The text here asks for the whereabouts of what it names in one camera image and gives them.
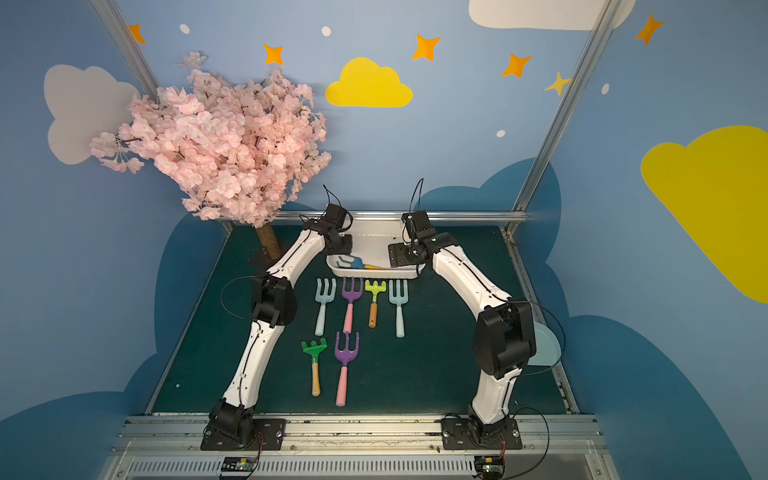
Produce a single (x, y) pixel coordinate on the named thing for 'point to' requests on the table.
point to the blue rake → (357, 264)
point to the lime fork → (374, 288)
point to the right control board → (489, 467)
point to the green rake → (314, 349)
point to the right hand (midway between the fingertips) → (407, 251)
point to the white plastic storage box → (370, 241)
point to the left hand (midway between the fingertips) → (345, 243)
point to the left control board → (239, 465)
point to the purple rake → (345, 356)
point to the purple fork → (351, 296)
